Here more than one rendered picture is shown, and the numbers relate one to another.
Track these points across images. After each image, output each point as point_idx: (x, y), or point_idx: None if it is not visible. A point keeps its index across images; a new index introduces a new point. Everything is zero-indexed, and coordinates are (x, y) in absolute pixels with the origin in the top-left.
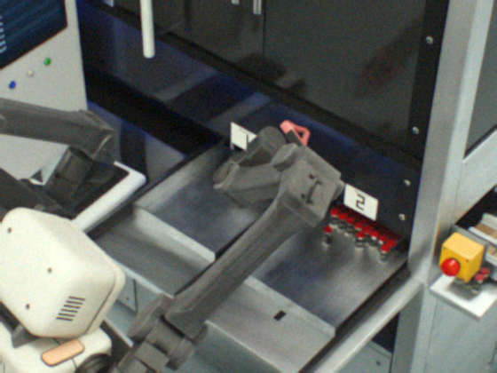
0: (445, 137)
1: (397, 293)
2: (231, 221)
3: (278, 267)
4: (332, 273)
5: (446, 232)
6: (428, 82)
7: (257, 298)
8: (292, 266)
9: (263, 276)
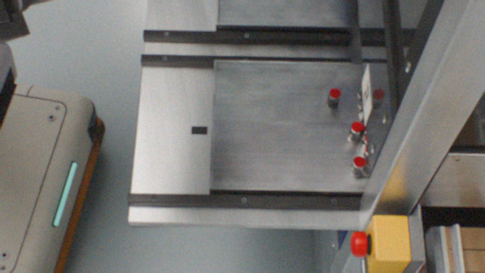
0: (413, 106)
1: (323, 212)
2: (282, 9)
3: (259, 87)
4: (296, 137)
5: (405, 206)
6: (434, 14)
7: (204, 98)
8: (271, 98)
9: (235, 83)
